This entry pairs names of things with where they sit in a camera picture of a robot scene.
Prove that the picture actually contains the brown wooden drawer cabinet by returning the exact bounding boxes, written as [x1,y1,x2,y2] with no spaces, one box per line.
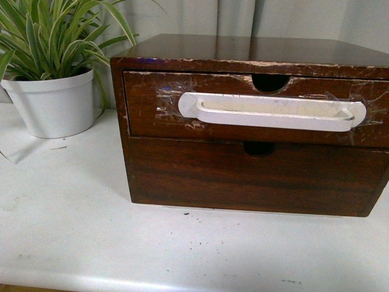
[109,33,389,218]

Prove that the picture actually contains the white plant pot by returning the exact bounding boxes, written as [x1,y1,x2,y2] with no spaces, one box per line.
[1,68,94,139]

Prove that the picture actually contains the white drawer handle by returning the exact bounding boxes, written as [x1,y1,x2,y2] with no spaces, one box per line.
[178,92,367,132]

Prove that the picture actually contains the top wooden drawer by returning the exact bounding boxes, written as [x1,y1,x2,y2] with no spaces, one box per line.
[124,71,388,148]

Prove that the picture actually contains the wooden drawer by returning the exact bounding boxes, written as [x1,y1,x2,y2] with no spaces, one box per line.
[124,71,388,148]
[123,137,388,217]

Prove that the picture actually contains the bottom wooden drawer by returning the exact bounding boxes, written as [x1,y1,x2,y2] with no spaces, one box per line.
[123,137,388,217]

